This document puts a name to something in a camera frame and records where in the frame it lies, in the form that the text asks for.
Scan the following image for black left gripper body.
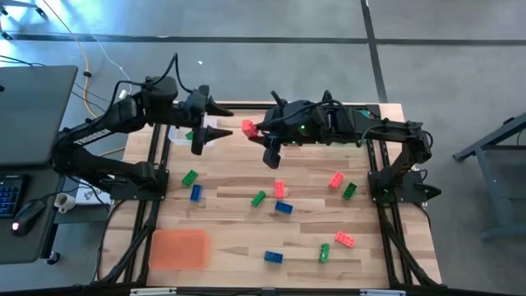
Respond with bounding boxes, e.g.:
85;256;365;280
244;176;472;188
182;84;213;156

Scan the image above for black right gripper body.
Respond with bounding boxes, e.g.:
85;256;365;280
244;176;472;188
262;104;298;170

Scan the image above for clear plastic bin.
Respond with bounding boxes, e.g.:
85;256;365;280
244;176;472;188
168;113;218;147

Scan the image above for teal plastic bin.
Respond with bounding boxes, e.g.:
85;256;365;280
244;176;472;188
324;109;373;146

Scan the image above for orange plastic bin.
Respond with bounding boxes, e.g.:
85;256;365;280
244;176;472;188
148;228;209;271

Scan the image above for white printed paper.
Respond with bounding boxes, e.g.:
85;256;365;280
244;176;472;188
76;179;113;206

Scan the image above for grey laptop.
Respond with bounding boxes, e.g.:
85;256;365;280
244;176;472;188
0;64;79;219

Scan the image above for white mug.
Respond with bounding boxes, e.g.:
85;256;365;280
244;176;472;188
53;192;77;214

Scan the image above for black stand legs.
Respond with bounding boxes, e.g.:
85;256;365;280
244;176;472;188
0;0;48;41

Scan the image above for black computer mouse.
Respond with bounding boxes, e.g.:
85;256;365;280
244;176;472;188
11;200;46;238

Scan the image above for dark grey desk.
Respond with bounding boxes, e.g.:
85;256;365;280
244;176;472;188
0;141;114;265

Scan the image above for black aluminium table frame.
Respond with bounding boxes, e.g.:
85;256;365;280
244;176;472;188
96;100;443;289

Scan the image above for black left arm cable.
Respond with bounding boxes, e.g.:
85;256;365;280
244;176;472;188
107;52;194;120

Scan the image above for white cable with adapter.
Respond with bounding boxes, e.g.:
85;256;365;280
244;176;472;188
88;32;133;100

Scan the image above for yellow cable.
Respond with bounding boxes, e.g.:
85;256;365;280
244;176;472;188
40;0;128;160

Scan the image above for black cable bundle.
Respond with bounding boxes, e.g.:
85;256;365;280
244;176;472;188
96;199;161;284
376;203;443;287

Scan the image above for silver metal bracket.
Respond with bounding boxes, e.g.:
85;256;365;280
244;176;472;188
130;287;178;296
360;289;407;296

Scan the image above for grey metal cart frame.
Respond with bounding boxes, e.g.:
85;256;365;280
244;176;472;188
451;111;526;242

